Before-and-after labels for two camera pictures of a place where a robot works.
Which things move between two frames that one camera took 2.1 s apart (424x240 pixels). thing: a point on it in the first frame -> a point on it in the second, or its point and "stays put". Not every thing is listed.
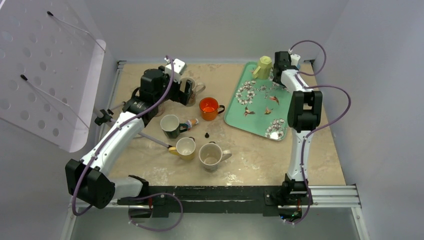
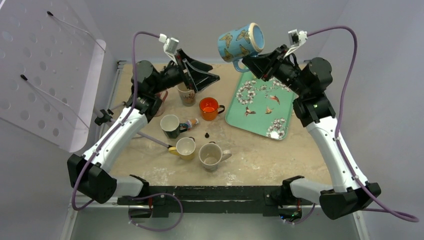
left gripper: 181,97 -> 196,75
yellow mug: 185,148 stays put
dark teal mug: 170,125 stays put
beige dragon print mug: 211,154 stays put
